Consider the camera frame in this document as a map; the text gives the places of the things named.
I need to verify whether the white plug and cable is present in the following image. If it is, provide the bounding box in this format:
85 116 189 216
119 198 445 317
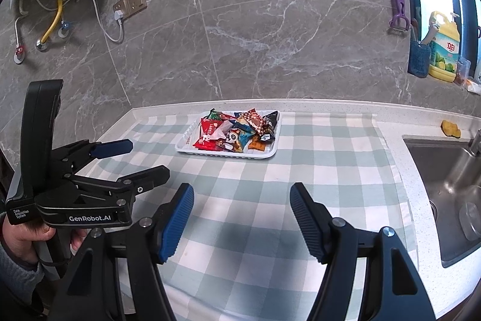
81 0 126 43

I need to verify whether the white brush handle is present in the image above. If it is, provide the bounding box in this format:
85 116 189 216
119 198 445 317
421 20 440 45

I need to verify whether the yellow hose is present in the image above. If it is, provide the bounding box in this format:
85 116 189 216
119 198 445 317
35 0 64 51

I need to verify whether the small clear packet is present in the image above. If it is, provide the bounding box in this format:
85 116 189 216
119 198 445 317
455 56 471 86

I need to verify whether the green white checked cloth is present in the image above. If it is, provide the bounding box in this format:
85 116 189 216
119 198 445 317
86 112 418 321

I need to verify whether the person's left hand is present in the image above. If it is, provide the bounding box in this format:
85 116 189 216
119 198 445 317
0 219 89 265

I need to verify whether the white plastic tray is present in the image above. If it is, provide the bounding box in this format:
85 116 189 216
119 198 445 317
175 110 282 159

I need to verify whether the blue brush holder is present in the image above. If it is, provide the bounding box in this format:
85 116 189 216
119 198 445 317
408 41 431 78

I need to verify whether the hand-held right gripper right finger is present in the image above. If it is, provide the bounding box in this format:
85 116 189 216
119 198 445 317
289 182 437 321

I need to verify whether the orange snack packet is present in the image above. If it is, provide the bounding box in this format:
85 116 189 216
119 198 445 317
246 138 269 152

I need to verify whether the person's left forearm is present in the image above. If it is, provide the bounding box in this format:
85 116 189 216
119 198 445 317
0 242 47 310

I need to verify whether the clear plastic snack packet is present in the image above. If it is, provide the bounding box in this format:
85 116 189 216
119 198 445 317
212 120 239 137

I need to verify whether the red snack packet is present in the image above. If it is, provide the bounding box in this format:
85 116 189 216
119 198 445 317
193 118 222 150

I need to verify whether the panda print snack packet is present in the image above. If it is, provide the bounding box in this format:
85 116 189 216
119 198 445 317
220 128 256 153

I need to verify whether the black snack packet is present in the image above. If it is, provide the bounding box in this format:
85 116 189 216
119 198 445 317
259 111 279 143

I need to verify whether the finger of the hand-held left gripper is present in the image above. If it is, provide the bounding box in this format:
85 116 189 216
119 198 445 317
51 140 133 171
64 165 170 207

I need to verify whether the yellow sponge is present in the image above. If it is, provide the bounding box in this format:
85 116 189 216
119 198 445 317
441 120 461 138

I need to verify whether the steel faucet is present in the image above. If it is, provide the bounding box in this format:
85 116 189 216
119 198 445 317
468 129 481 158

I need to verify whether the steel sink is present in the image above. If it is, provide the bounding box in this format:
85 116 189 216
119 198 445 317
402 135 481 269

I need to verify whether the gold wall socket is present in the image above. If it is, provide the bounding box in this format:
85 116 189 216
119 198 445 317
113 0 148 19

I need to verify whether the glass bowl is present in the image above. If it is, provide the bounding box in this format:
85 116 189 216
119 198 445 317
458 199 481 241

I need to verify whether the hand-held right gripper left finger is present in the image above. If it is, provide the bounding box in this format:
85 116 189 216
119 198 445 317
49 183 195 321

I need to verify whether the yellow dish soap bottle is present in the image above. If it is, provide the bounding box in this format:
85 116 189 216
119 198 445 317
428 11 461 83

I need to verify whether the white hose with red valve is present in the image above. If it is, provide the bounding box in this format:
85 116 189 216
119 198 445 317
13 0 29 64

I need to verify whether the brown red candy packet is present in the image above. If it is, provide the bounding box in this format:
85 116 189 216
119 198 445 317
244 110 268 135

